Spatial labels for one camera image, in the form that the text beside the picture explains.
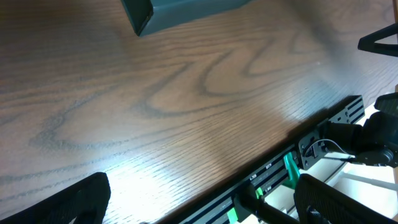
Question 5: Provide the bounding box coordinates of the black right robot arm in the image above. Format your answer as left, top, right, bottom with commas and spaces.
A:
294, 93, 397, 223

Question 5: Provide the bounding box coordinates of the black open gift box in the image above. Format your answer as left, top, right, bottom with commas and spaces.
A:
121, 0, 249, 37

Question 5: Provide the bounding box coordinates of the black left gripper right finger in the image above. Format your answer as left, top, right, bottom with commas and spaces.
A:
294, 174, 397, 224

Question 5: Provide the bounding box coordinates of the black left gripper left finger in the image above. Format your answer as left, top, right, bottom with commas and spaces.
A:
1, 172, 111, 224

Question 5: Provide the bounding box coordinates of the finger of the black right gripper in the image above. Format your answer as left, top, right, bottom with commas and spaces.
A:
357, 22, 398, 58

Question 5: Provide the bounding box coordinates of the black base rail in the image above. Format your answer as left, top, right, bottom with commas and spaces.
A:
163, 95, 364, 223

